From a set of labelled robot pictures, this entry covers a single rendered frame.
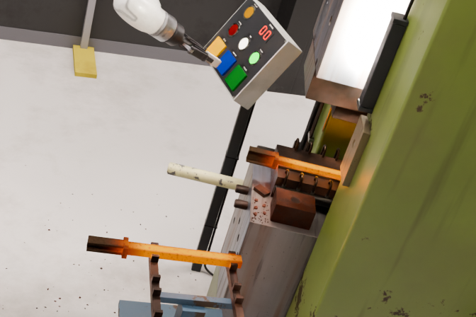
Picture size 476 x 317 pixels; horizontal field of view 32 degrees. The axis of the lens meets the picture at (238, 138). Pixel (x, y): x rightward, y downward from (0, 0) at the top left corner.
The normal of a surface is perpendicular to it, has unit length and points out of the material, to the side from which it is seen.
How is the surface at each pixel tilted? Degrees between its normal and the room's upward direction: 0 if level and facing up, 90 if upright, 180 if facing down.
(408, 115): 90
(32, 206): 0
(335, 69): 90
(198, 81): 0
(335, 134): 90
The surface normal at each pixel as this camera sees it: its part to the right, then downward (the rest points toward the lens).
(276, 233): -0.05, 0.53
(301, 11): 0.20, 0.57
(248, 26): -0.65, -0.40
